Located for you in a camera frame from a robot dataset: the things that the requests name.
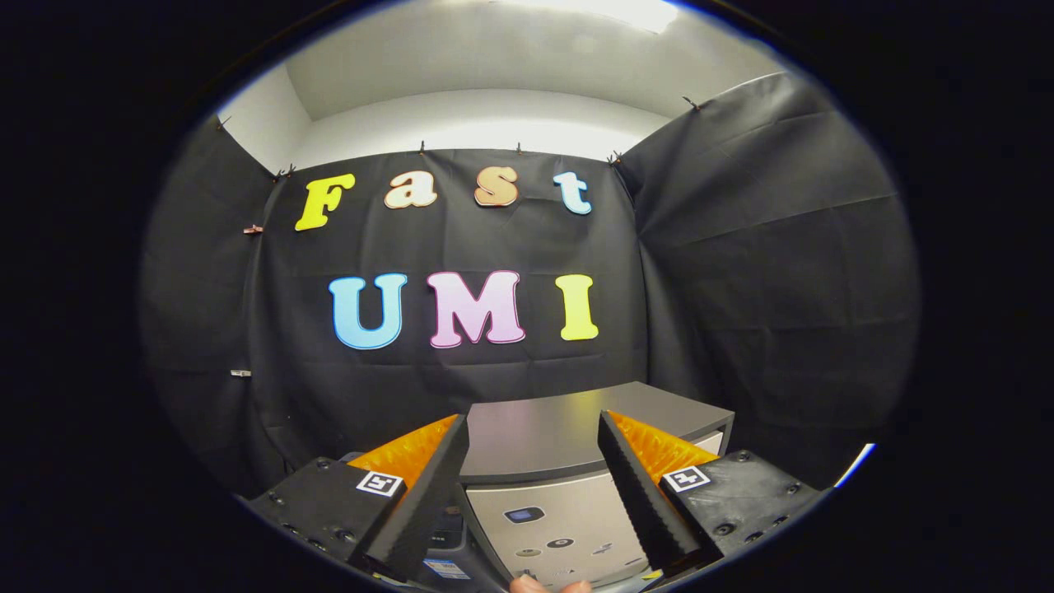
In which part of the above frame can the black backdrop cloth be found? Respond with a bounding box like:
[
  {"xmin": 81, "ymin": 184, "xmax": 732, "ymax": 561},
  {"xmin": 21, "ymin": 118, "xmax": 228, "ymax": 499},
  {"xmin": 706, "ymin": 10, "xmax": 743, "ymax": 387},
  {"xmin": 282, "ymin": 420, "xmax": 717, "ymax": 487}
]
[{"xmin": 140, "ymin": 72, "xmax": 921, "ymax": 499}]

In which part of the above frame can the grey cabinet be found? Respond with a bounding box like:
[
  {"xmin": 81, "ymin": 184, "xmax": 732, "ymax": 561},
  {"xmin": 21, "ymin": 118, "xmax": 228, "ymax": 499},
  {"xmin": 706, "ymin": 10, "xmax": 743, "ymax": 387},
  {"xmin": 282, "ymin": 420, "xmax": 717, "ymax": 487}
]
[{"xmin": 458, "ymin": 381, "xmax": 736, "ymax": 591}]

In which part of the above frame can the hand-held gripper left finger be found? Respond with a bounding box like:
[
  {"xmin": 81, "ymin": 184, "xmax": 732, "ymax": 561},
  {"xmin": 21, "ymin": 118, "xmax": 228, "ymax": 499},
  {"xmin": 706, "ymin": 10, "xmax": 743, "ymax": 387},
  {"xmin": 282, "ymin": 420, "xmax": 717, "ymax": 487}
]
[{"xmin": 245, "ymin": 413, "xmax": 470, "ymax": 584}]

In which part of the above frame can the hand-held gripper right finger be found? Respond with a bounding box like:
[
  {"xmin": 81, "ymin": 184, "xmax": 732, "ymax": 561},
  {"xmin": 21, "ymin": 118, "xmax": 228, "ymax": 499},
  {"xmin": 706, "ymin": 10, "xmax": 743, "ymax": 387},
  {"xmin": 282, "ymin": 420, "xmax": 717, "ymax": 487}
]
[{"xmin": 596, "ymin": 409, "xmax": 824, "ymax": 579}]

